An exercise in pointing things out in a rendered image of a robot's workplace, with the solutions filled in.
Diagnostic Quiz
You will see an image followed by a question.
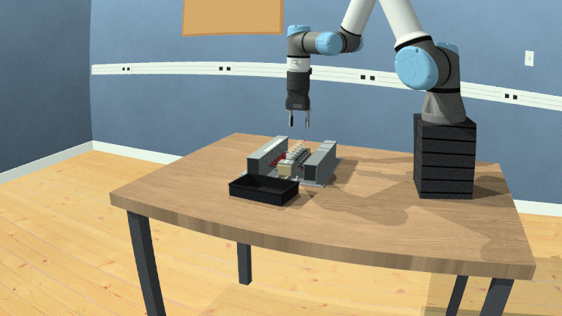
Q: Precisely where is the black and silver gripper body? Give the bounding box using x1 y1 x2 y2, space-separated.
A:
285 57 312 110

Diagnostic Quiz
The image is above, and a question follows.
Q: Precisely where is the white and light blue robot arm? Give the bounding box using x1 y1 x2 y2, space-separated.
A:
287 0 466 124

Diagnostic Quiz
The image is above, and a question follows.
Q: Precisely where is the grey panel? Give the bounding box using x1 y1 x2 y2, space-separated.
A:
238 135 342 187

